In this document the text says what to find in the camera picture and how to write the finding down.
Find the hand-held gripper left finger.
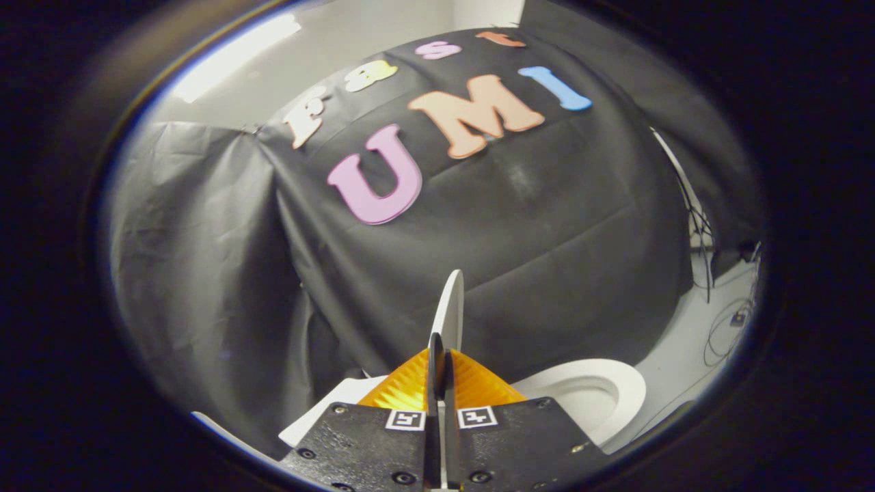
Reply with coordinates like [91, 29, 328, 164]
[280, 333, 445, 491]

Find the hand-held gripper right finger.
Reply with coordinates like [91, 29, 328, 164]
[444, 350, 609, 490]

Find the white toilet lid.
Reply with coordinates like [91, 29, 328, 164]
[429, 269, 466, 405]

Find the white toilet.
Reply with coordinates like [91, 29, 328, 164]
[279, 358, 647, 455]

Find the black backdrop cloth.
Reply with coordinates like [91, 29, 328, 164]
[108, 121, 356, 452]
[256, 27, 695, 383]
[523, 0, 763, 257]

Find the floor cable bundle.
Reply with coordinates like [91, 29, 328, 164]
[703, 297, 757, 370]

